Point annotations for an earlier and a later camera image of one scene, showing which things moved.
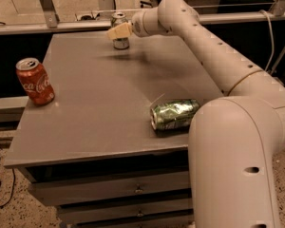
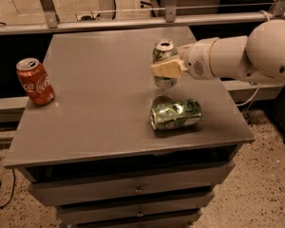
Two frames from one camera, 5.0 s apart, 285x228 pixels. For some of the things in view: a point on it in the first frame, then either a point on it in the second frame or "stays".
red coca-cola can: [36, 81] stays
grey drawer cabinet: [92, 151] stays
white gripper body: [138, 26] to [197, 59]
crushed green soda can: [176, 115] stays
